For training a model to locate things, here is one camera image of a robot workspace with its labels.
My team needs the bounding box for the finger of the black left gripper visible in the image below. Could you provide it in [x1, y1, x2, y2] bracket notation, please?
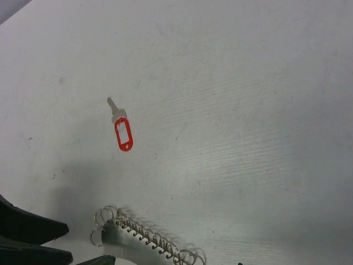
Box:
[1, 197, 69, 244]
[1, 245, 73, 265]

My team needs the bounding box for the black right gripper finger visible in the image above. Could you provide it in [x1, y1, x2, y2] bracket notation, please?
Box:
[77, 255, 115, 265]

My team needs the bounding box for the red plastic key tag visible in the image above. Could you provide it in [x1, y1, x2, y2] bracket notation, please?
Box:
[114, 117, 133, 152]

